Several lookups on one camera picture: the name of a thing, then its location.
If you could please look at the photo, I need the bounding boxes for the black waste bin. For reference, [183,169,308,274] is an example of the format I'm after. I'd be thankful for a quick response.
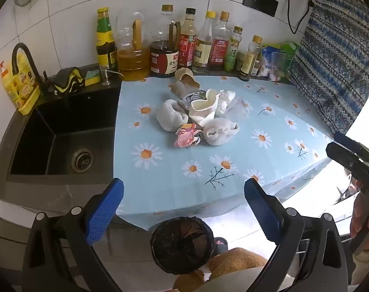
[150,217,216,276]

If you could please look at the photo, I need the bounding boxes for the small yellow cap bottle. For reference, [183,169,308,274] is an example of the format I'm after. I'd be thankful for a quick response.
[239,35,263,82]

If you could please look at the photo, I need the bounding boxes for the orange fuzzy sleeve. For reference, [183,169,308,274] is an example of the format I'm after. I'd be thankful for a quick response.
[172,247,269,292]

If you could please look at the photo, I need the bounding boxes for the black wall socket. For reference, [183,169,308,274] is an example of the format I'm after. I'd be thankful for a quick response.
[243,0,279,18]

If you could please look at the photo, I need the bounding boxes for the black yellow dishcloth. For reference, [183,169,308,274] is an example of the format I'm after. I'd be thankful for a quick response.
[47,66,86,95]

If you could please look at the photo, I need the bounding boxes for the dark slipper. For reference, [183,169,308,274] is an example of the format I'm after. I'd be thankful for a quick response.
[213,237,229,255]

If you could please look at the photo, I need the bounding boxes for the white blue packet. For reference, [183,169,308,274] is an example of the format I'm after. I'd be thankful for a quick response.
[260,46,287,81]

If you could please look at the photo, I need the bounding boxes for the person's beige top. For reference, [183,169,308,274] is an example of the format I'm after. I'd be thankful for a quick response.
[199,265,298,292]

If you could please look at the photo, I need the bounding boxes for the yellow dish soap bottle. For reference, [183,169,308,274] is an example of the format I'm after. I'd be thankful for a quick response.
[0,50,41,116]

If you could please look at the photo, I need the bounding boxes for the clear bottle beige label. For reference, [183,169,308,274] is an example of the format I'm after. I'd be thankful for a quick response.
[192,11,217,74]

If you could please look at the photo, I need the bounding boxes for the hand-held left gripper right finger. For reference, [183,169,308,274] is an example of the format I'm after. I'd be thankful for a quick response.
[243,178,353,292]

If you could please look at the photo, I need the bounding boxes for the person's right forearm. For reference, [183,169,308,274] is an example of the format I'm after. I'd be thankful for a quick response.
[351,246,369,285]

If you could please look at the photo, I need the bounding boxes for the blue daisy print tablecloth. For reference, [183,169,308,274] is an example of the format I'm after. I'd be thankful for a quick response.
[113,74,337,232]

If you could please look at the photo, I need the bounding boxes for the pink wrapper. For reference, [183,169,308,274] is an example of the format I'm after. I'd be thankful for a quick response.
[173,124,205,148]

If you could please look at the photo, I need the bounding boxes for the clear bottle red label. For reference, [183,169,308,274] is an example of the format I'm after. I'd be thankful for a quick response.
[209,11,232,71]

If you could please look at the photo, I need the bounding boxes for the green glass bottle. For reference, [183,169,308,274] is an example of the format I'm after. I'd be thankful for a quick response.
[224,26,243,73]

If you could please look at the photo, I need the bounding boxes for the metal soap dispenser pump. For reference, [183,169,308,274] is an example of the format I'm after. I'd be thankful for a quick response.
[99,65,124,86]

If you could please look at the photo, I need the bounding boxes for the black faucet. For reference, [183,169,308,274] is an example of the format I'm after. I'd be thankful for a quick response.
[11,43,50,91]

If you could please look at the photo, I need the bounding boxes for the white tissue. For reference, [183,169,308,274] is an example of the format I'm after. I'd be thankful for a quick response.
[155,99,190,132]
[218,90,236,111]
[203,118,240,146]

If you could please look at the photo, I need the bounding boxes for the yellow green sponge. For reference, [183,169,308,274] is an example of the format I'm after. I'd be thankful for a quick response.
[85,69,102,87]

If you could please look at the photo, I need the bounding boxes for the red label dark cap bottle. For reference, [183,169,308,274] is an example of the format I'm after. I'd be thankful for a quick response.
[178,8,198,69]

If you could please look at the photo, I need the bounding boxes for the person's right hand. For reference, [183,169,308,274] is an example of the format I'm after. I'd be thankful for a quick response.
[350,192,369,251]

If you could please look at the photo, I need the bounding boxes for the clear cooking oil jug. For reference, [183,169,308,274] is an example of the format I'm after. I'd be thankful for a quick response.
[115,12,151,81]

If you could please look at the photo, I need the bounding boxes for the tan paper cup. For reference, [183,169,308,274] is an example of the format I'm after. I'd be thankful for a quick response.
[175,68,201,89]

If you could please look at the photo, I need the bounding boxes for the green label sauce bottle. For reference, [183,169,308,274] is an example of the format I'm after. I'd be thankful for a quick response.
[96,8,117,71]

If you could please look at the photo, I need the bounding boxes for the metal sink drain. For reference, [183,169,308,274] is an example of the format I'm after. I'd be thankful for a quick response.
[71,148,95,171]

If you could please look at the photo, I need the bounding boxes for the black sink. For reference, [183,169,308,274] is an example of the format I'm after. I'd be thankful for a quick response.
[6,88,121,177]

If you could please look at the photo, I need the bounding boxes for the grey kitchen cabinet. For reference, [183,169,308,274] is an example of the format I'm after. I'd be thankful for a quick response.
[0,214,154,292]

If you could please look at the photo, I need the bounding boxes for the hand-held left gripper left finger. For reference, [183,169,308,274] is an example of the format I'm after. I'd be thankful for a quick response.
[22,177,126,292]

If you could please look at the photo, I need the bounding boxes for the blue patterned cloth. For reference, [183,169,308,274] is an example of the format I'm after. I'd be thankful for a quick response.
[286,0,369,135]

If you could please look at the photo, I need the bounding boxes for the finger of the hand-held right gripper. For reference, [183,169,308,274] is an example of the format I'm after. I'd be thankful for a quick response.
[326,142,369,193]
[334,131,369,166]

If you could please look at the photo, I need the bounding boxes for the white crushed paper cup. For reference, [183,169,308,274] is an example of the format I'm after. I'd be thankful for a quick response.
[189,89,220,127]

